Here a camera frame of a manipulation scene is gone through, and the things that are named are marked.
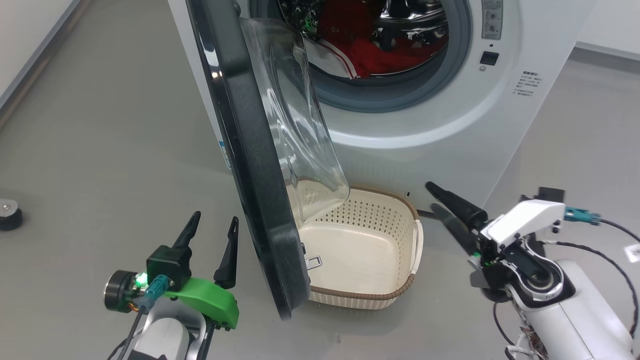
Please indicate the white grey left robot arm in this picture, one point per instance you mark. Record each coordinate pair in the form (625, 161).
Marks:
(165, 340)

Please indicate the cream perforated laundry basket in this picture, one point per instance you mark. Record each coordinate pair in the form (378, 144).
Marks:
(360, 250)

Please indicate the black glass washing machine door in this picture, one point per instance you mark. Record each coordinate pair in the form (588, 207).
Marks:
(250, 150)

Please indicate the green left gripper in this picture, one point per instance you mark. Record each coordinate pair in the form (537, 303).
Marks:
(205, 300)

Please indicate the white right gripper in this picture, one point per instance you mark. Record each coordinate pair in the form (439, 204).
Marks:
(525, 220)

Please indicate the white front-load washing machine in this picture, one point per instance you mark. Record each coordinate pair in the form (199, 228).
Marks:
(450, 140)

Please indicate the red garment with white stripes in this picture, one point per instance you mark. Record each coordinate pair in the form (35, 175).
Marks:
(380, 57)

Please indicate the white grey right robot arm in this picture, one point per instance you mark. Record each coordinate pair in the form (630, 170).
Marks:
(575, 320)

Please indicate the black round floor foot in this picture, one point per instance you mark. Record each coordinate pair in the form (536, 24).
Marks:
(9, 220)

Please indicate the blue energy label sticker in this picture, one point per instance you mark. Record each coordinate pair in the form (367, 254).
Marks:
(226, 154)

